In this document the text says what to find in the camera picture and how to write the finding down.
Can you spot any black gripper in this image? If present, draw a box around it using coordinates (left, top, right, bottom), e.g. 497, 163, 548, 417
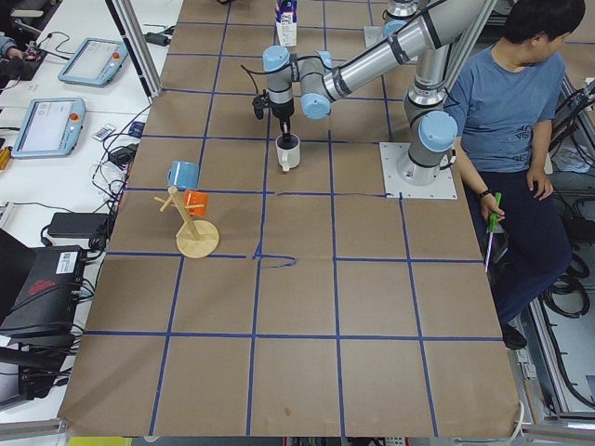
252, 90, 298, 145

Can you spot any white ribbed mug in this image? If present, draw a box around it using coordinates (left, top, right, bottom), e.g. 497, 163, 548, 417
275, 136, 300, 173

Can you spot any blue white milk carton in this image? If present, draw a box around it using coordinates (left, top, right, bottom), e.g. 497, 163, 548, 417
274, 0, 298, 47

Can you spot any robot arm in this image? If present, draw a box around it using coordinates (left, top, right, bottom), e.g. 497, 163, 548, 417
382, 0, 418, 37
252, 1, 494, 186

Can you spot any blue mug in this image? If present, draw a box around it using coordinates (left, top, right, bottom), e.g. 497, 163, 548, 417
167, 160, 200, 190

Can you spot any orange mug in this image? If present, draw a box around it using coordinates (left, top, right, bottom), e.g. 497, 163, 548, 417
183, 190, 208, 217

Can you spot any wooden mug tree stand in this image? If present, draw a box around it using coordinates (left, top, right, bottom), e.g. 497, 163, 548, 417
153, 186, 219, 258

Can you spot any small remote control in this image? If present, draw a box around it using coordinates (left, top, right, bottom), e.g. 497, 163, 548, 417
92, 124, 116, 142

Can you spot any teach pendant far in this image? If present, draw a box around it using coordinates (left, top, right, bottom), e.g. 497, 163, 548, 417
58, 38, 128, 87

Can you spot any teach pendant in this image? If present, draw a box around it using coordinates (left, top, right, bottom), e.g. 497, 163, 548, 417
11, 98, 86, 159
58, 38, 128, 87

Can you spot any person in blue shirt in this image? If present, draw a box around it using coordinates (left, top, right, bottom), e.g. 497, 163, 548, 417
444, 0, 586, 350

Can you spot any green white stick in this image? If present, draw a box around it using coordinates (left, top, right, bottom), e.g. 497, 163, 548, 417
484, 212, 499, 273

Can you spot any teach pendant near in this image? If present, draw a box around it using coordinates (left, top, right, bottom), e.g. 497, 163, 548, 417
11, 98, 86, 159

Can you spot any black power adapter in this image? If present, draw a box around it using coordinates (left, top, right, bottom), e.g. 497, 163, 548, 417
47, 213, 108, 239

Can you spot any black electronics box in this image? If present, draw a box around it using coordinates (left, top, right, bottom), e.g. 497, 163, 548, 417
1, 243, 86, 342

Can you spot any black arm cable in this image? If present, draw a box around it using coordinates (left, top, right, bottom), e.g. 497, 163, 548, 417
240, 53, 322, 111

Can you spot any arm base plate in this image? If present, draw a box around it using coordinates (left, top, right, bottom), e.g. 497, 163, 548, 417
379, 142, 457, 200

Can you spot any aluminium frame post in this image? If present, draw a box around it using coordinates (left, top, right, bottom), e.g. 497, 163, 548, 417
105, 0, 163, 98

